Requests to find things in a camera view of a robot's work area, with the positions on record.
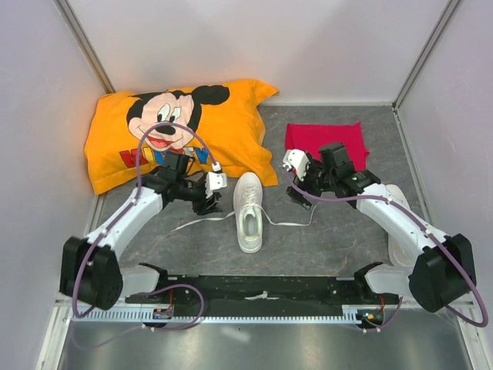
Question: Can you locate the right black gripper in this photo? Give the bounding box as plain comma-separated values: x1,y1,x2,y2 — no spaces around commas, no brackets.
286,155,336,210

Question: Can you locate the white sneaker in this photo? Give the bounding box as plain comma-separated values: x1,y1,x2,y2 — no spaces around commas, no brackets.
384,183,415,267
173,172,314,254

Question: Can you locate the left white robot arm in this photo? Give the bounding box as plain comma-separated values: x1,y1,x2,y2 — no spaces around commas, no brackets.
59,153,227,310

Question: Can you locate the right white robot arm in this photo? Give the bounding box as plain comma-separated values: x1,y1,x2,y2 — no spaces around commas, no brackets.
283,143,476,313

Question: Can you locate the red folded cloth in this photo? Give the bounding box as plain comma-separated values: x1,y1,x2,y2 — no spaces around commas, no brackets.
284,122,370,170

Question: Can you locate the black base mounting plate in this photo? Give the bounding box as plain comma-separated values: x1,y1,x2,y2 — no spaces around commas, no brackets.
125,274,400,318

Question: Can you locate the orange Mickey Mouse pillow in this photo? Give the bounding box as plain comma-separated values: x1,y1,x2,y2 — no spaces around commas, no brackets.
85,79,278,194

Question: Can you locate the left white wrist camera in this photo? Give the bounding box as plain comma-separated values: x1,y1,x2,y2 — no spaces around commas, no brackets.
206,172,228,193

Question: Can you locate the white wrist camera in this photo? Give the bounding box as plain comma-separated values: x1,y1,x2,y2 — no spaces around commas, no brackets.
283,149,310,181
206,172,228,193

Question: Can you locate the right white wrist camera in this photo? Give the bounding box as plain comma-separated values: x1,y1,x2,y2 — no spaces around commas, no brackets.
283,149,310,181

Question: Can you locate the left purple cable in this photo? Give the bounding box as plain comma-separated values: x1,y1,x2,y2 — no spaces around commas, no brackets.
71,123,223,350

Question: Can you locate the purple cable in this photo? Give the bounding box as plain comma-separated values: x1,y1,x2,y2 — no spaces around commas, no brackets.
71,123,223,350
283,163,489,333

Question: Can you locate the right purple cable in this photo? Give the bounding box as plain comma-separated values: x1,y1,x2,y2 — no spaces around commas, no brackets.
283,163,489,333

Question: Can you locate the grey slotted cable duct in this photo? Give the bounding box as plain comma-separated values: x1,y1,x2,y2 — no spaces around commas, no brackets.
73,306,361,325

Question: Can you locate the aluminium rail frame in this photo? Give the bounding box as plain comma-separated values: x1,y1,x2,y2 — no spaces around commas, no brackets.
32,284,490,369

